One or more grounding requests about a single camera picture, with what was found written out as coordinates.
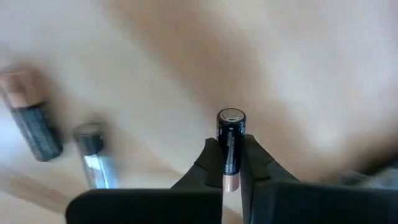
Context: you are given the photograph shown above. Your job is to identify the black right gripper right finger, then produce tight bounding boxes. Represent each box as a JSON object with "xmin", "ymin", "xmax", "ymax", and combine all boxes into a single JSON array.
[{"xmin": 241, "ymin": 134, "xmax": 398, "ymax": 224}]

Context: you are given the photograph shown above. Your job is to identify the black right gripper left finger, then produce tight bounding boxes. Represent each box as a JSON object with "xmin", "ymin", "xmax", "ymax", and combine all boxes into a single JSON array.
[{"xmin": 65, "ymin": 138, "xmax": 225, "ymax": 224}]

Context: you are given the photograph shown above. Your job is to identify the silver battery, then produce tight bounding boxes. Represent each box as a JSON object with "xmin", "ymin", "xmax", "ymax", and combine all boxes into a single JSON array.
[{"xmin": 73, "ymin": 121, "xmax": 119, "ymax": 190}]

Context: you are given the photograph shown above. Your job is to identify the copper-top black battery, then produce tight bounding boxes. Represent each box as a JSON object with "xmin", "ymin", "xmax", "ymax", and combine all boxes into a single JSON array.
[
  {"xmin": 216, "ymin": 108, "xmax": 247, "ymax": 192},
  {"xmin": 0, "ymin": 65, "xmax": 64, "ymax": 162}
]

